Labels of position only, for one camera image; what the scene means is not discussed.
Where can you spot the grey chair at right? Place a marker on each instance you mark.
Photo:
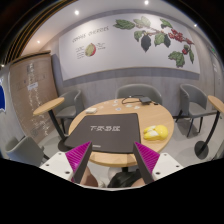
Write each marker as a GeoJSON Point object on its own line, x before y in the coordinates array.
{"type": "Point", "coordinates": [193, 104]}

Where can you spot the small black device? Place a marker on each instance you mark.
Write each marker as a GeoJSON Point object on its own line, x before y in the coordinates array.
{"type": "Point", "coordinates": [145, 100]}

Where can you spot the grey chair near left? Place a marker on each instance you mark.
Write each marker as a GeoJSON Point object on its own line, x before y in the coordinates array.
{"type": "Point", "coordinates": [25, 151]}

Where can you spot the wooden locker cabinet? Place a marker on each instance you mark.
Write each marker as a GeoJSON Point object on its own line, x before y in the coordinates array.
{"type": "Point", "coordinates": [31, 85]}

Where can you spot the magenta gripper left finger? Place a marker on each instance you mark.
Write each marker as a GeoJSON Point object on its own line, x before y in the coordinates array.
{"type": "Point", "coordinates": [78, 158]}

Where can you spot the dark grey mouse mat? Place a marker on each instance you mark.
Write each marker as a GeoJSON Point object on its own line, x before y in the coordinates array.
{"type": "Point", "coordinates": [113, 133]}

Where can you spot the coffee cherries wall poster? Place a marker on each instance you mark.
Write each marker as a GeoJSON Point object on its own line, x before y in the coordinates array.
{"type": "Point", "coordinates": [127, 41]}

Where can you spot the small round side table left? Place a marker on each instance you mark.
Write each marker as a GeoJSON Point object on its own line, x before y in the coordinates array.
{"type": "Point", "coordinates": [48, 108]}

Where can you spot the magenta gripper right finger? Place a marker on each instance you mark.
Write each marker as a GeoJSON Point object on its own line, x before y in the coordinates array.
{"type": "Point", "coordinates": [146, 159]}

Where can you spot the small white box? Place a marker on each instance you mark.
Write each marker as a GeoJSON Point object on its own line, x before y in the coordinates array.
{"type": "Point", "coordinates": [91, 110]}

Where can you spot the grey chair at left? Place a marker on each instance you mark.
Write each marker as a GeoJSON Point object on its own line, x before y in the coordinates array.
{"type": "Point", "coordinates": [71, 106]}

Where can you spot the grey chair behind table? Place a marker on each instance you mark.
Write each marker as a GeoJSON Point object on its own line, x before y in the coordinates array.
{"type": "Point", "coordinates": [138, 91]}

